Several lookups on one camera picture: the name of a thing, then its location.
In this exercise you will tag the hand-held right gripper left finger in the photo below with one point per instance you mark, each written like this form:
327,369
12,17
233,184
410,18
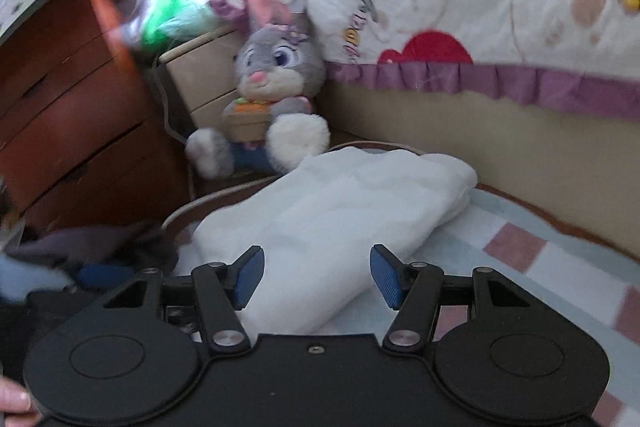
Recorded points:
250,277

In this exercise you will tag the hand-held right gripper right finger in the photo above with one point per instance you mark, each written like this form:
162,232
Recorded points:
386,277

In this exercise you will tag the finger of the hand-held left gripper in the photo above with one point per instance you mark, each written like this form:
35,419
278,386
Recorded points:
105,276

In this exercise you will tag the person's left hand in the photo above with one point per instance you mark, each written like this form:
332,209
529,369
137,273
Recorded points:
15,402

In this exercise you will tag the dark brown garment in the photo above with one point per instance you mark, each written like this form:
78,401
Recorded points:
100,242

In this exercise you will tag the brown wooden dresser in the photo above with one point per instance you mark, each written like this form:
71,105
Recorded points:
75,117

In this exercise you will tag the beige bed base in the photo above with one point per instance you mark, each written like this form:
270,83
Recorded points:
450,127

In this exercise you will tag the beige nightstand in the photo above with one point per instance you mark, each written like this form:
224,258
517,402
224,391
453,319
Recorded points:
210,72

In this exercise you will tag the grey plush rabbit toy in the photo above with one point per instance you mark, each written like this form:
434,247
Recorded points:
280,57

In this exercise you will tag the green plastic bag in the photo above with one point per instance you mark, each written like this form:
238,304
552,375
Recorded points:
175,17

